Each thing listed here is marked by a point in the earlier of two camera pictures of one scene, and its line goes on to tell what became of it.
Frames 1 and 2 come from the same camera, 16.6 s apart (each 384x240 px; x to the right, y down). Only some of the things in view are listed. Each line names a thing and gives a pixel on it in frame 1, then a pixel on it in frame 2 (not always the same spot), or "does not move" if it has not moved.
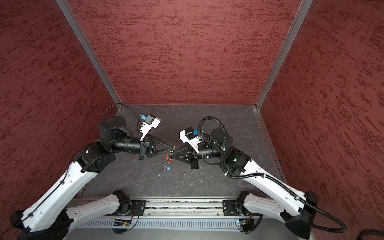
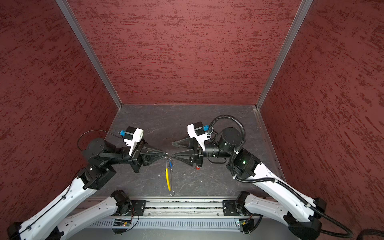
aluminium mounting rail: [184, 207] does not move
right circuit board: [246, 225] does not move
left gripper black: [146, 147] -> [148, 155]
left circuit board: [122, 222] does not move
